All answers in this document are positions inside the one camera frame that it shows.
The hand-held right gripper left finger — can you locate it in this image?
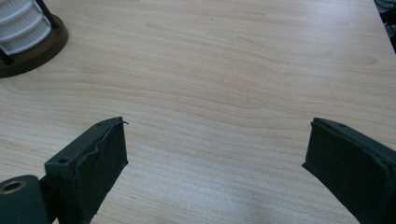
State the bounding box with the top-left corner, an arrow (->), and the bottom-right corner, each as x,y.
44,116 -> 130,224

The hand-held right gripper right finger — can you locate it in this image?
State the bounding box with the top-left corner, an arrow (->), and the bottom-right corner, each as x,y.
302,117 -> 396,224

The stack of white paper cups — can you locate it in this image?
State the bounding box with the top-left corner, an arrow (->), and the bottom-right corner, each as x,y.
0,0 -> 52,56

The black looped floor cable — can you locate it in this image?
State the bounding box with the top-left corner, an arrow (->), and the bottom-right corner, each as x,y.
373,0 -> 396,54

